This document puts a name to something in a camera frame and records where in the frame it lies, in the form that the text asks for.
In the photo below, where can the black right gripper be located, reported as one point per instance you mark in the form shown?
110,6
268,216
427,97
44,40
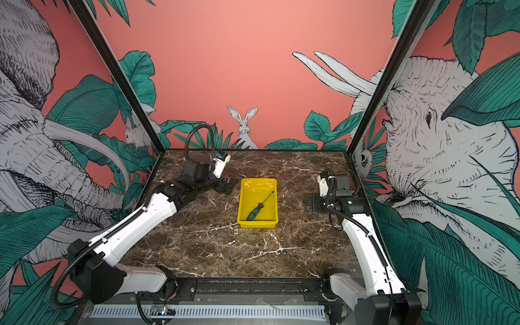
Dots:
317,198

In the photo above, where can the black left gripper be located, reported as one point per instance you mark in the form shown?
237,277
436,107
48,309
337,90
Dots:
224,189

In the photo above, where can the green black handled screwdriver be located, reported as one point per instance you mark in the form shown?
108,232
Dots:
255,212

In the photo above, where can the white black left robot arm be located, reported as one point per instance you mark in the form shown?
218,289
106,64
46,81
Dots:
95,273

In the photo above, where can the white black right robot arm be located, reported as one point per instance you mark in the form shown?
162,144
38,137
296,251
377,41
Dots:
382,298

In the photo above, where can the yellow plastic bin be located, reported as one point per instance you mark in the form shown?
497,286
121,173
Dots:
252,192

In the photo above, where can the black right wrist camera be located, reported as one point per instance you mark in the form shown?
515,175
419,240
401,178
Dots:
337,185

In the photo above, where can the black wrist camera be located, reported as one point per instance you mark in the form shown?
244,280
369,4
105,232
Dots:
200,170
337,185

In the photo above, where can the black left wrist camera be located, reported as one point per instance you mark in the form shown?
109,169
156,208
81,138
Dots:
200,170

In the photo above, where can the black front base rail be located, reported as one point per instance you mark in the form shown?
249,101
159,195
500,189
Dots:
188,289

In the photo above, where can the white slotted cable duct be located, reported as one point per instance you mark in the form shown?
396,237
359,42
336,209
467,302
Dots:
298,312

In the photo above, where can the black left corner post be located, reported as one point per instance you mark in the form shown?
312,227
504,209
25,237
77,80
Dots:
98,39

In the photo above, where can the black corner post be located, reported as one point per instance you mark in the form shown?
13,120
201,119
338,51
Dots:
416,23
98,39

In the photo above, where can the black right corner post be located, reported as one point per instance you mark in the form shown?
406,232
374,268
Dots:
416,23

